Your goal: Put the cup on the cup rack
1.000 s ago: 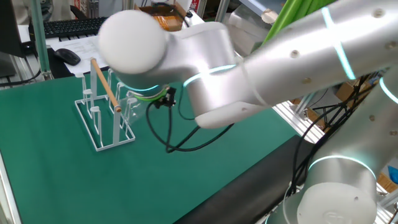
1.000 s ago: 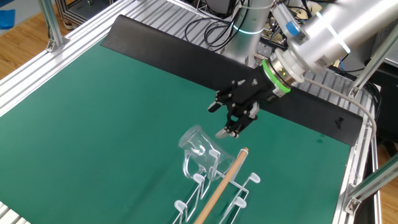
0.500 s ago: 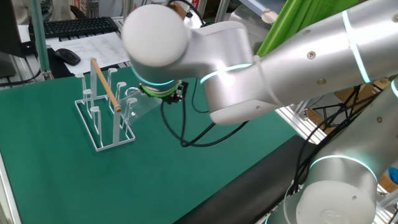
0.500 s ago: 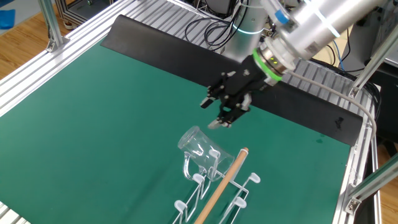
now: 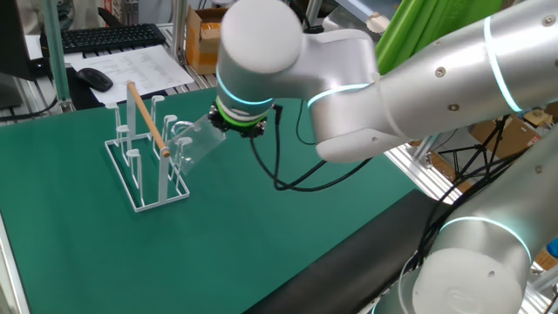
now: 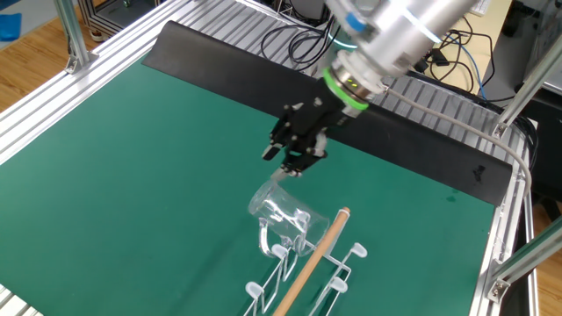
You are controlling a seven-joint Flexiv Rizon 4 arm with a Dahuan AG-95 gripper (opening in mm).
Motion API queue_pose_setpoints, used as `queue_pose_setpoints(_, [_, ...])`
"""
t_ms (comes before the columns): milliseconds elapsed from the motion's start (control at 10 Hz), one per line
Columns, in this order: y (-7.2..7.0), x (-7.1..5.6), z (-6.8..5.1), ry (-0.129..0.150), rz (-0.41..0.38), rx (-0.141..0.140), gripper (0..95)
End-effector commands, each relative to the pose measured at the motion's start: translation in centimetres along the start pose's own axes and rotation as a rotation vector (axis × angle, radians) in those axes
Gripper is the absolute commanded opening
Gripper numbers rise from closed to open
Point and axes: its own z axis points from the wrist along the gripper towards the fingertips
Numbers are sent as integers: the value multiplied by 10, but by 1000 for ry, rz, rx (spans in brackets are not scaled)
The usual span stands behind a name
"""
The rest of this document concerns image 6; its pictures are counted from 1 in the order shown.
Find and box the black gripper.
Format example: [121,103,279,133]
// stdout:
[261,79,364,183]

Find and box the clear glass cup with handle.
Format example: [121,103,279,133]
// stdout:
[248,179,330,259]

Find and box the black table mat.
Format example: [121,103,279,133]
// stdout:
[142,19,515,207]

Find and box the black control box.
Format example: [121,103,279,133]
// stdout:
[289,0,330,21]

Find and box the green table mat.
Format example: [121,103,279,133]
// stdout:
[0,56,497,316]

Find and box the beige desk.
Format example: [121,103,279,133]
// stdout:
[421,0,515,96]

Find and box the white computer keyboard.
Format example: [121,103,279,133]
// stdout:
[472,0,493,18]

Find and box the black cabinet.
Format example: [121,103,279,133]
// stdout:
[520,85,562,203]

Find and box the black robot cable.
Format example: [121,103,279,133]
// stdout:
[261,17,343,74]

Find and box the white wire cup rack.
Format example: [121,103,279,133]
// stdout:
[243,206,369,316]

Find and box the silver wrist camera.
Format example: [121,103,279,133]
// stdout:
[327,0,378,34]

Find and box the grey cable with metal plug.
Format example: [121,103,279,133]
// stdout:
[381,85,533,198]

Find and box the blue cable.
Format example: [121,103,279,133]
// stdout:
[443,32,488,101]

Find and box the black frame cart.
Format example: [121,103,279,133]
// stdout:
[77,0,162,43]

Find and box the aluminium frame post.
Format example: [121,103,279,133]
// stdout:
[484,214,562,305]
[54,0,100,75]
[490,32,562,140]

